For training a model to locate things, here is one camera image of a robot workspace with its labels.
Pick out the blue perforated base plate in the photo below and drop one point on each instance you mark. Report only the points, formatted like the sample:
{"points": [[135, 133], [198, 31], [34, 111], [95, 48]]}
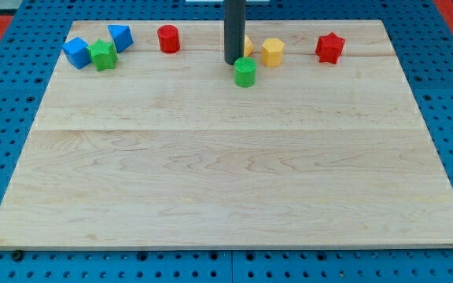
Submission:
{"points": [[29, 50]]}

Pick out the yellow block behind rod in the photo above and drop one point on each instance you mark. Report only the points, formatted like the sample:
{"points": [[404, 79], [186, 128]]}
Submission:
{"points": [[248, 46]]}

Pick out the blue cube block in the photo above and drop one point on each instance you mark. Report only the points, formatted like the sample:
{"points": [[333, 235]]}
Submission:
{"points": [[76, 52]]}

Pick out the yellow hexagon block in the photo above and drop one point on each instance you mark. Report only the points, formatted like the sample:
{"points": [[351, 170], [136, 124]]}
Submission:
{"points": [[272, 52]]}

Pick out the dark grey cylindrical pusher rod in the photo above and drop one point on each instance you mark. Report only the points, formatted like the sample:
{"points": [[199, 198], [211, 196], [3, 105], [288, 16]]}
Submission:
{"points": [[234, 30]]}

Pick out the blue triangle block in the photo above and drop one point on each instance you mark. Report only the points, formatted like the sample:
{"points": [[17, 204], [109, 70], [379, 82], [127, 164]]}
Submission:
{"points": [[121, 36]]}

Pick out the red cylinder block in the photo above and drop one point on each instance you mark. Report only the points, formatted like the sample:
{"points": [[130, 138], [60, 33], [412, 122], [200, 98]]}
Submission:
{"points": [[168, 36]]}

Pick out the green star block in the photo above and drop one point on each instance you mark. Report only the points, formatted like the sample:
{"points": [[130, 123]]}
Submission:
{"points": [[103, 55]]}

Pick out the green cylinder block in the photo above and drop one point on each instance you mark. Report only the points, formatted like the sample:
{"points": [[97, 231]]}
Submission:
{"points": [[245, 72]]}

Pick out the light wooden board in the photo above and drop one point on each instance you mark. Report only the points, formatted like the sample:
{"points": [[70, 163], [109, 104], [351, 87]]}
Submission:
{"points": [[165, 152]]}

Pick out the red star block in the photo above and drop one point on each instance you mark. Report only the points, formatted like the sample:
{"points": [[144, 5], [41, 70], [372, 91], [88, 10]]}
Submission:
{"points": [[329, 48]]}

